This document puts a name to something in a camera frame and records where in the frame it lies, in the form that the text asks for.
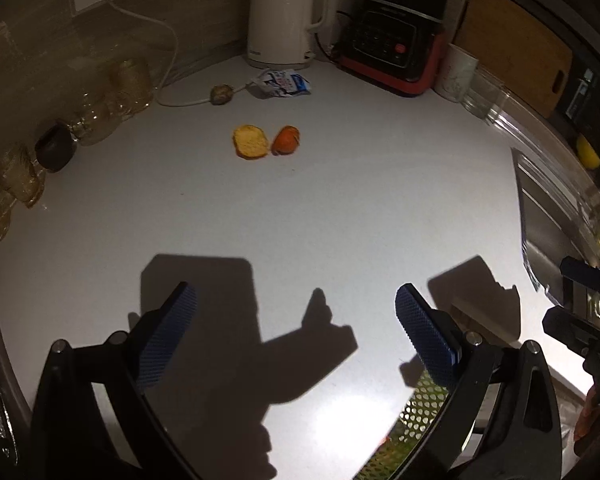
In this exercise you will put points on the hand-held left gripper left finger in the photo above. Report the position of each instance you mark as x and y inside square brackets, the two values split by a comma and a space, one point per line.
[167, 340]

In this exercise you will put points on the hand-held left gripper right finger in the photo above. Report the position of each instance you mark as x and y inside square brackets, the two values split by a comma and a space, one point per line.
[427, 342]

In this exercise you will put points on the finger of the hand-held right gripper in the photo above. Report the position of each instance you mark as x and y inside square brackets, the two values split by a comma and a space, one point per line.
[572, 325]
[582, 272]

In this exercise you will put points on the green plastic basket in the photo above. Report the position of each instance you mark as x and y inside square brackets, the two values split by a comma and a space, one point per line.
[420, 410]

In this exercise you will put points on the orange tomato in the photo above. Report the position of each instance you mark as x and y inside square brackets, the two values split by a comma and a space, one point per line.
[285, 140]

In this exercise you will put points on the blue white packet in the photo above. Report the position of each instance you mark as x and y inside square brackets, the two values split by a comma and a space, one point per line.
[280, 82]

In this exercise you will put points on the person's right hand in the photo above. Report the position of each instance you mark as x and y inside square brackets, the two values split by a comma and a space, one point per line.
[587, 420]

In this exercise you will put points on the steel sink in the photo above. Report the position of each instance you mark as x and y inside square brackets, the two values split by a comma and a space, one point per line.
[550, 220]

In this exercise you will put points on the yellow lemon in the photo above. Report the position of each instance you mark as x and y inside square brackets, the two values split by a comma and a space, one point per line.
[588, 152]

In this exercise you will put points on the black box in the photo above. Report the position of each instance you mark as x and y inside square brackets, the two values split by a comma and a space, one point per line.
[577, 97]

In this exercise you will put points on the clear glass container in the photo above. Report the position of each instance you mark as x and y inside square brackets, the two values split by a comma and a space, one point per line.
[487, 97]

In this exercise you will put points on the black cup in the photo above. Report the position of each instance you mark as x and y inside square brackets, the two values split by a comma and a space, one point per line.
[55, 146]

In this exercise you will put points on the white printed cup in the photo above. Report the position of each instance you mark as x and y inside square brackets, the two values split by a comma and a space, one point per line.
[455, 75]

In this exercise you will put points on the wooden cutting board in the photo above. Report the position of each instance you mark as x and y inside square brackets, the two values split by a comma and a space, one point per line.
[515, 45]

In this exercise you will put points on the brown walnut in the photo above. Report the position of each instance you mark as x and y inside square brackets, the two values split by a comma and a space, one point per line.
[221, 95]

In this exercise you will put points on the black red blender base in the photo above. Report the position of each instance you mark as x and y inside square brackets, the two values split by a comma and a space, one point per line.
[395, 45]

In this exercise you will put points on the white electric kettle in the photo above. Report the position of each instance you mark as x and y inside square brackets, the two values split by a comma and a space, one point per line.
[285, 15]

